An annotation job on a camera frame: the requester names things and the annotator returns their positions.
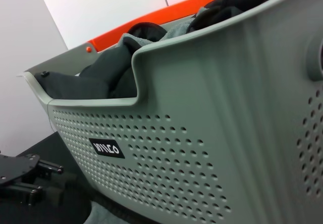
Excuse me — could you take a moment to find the grey perforated storage basket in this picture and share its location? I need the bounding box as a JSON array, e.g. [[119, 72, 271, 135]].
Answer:
[[16, 0, 323, 224]]

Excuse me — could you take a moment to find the orange bar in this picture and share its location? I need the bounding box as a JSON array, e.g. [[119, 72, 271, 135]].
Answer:
[[86, 0, 240, 53]]

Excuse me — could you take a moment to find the black tablecloth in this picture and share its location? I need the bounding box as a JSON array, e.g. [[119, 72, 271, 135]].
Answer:
[[14, 130, 91, 224]]

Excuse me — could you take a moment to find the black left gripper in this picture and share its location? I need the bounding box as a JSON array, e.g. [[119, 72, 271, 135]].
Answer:
[[0, 153, 65, 206]]

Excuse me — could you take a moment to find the black fabric garment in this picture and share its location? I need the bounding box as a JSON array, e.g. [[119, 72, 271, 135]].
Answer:
[[37, 0, 301, 100]]

